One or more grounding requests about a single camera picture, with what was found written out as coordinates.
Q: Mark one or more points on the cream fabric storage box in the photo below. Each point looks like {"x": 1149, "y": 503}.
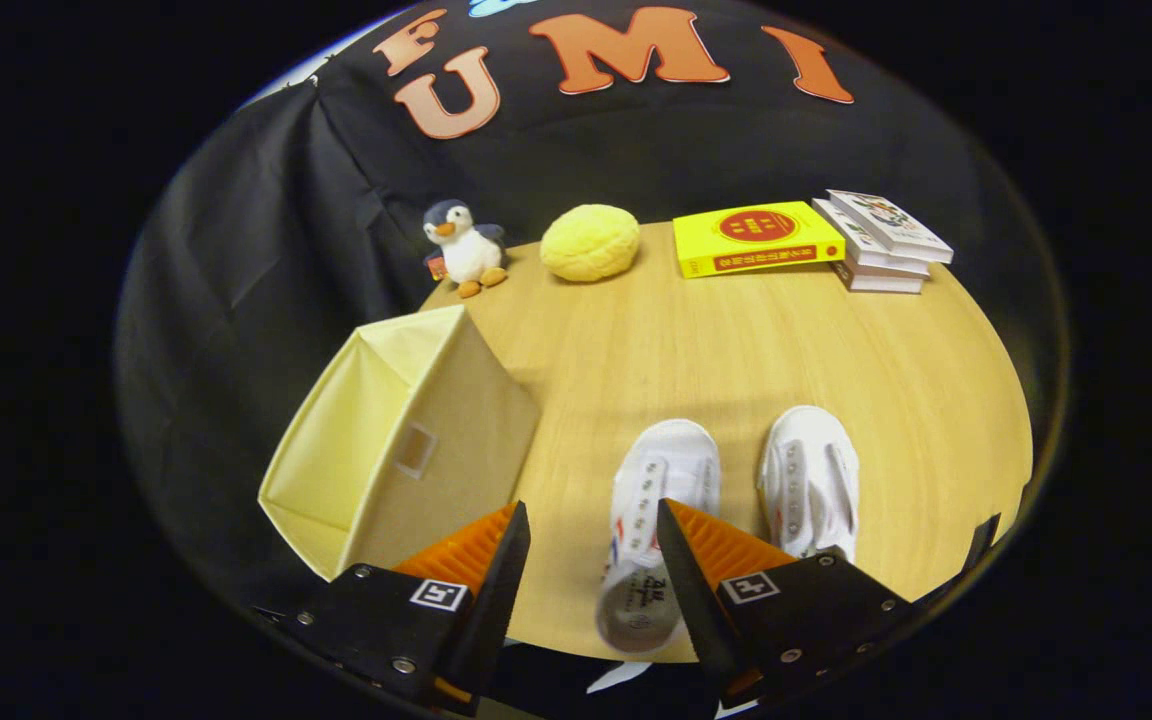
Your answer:
{"x": 446, "y": 420}

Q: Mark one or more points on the white book with dark spine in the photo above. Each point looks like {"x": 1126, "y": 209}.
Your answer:
{"x": 881, "y": 284}

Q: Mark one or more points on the black backdrop cloth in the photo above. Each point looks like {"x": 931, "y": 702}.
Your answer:
{"x": 266, "y": 250}

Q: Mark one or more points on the penguin plush toy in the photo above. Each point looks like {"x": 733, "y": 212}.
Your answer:
{"x": 471, "y": 255}

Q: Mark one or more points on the yellow round plush bun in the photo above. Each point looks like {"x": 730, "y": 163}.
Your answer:
{"x": 591, "y": 243}

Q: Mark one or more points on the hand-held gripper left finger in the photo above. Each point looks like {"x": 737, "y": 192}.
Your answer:
{"x": 496, "y": 600}

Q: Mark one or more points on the yellow book with red label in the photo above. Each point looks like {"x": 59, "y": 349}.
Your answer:
{"x": 756, "y": 240}

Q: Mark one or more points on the white shoe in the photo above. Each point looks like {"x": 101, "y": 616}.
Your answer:
{"x": 808, "y": 470}
{"x": 661, "y": 470}

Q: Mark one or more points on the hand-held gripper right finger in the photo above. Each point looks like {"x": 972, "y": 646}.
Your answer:
{"x": 698, "y": 600}

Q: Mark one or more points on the white book with colourful cover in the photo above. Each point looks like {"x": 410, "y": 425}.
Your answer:
{"x": 891, "y": 225}

